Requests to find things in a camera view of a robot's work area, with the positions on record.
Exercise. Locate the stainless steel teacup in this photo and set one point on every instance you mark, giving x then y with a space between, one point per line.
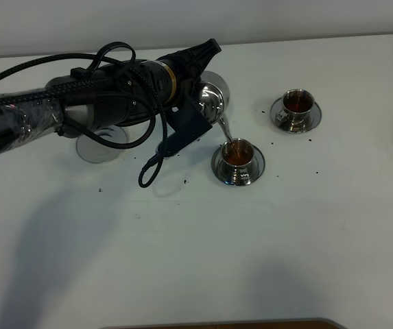
237 157
296 104

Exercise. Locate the far stainless steel teacup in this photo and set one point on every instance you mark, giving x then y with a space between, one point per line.
296 104

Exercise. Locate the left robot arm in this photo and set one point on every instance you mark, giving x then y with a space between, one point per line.
116 103

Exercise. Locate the near steel saucer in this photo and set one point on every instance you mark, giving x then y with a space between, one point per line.
256 169

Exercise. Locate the near stainless steel teacup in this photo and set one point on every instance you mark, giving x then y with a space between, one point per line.
237 157

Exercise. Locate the far steel saucer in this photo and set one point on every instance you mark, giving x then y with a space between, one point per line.
298 127

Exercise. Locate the teapot steel saucer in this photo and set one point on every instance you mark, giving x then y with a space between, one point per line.
93 152

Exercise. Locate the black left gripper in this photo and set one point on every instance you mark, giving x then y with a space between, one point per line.
183 70

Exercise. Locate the stainless steel teapot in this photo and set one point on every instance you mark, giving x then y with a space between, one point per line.
212 94

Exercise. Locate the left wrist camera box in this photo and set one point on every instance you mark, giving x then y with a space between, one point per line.
188 125

